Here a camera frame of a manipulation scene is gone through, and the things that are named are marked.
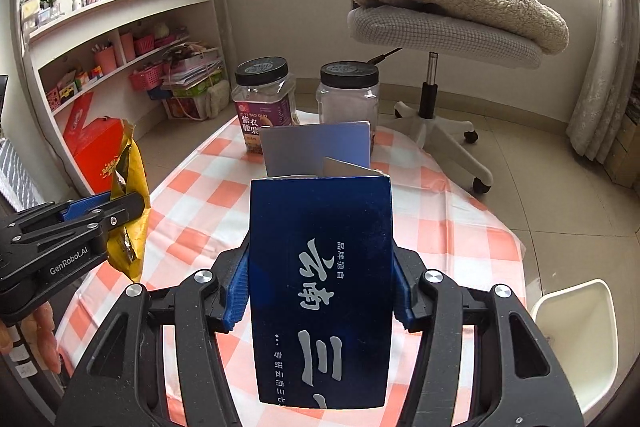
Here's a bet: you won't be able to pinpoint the grey office chair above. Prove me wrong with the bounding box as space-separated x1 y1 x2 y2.
316 0 546 195

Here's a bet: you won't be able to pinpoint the purple label nut jar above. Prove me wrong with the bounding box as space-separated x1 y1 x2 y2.
231 56 301 156

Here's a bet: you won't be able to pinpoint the cream fleece blanket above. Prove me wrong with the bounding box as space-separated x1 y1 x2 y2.
347 0 570 55

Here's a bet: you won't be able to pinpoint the pile of papers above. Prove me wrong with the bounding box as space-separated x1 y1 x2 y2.
162 47 226 88

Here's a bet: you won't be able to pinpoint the pink checkered tablecloth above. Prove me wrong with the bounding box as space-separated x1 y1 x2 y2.
52 112 528 427

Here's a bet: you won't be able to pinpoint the white bookshelf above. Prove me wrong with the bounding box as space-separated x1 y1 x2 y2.
10 0 236 198

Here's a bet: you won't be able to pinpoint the blue carton box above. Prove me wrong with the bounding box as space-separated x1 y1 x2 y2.
249 121 396 410

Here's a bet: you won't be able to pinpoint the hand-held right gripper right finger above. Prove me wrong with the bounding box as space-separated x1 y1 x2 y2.
392 244 586 427

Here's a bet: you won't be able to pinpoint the red flat carton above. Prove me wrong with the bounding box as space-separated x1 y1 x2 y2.
63 92 96 148

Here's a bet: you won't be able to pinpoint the beige lace curtain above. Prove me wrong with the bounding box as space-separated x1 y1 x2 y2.
565 0 640 162

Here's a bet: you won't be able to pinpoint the pink pen cup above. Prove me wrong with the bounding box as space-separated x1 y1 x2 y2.
95 49 119 76

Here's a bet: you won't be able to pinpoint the large pink basket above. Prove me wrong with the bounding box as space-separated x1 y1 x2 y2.
129 64 165 92

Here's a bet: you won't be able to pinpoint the clear plastic nut jar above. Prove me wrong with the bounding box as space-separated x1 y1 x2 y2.
316 62 381 155

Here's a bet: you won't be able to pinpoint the yellow snack bag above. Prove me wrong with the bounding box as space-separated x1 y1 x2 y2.
106 118 152 284

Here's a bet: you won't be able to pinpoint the person's left hand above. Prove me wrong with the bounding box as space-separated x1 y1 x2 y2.
0 302 63 375

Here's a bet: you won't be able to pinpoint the brown cardboard box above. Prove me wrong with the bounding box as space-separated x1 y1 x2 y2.
602 107 640 188

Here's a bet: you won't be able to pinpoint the white waste bin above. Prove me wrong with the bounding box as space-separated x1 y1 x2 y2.
530 278 618 413

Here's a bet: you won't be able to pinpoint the red gift box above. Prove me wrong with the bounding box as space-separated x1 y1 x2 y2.
70 116 132 198

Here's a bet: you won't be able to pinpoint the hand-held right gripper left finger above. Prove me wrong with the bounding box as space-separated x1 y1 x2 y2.
55 239 251 427

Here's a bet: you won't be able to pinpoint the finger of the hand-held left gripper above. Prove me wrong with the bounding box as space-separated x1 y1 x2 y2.
0 192 115 233
15 191 152 258

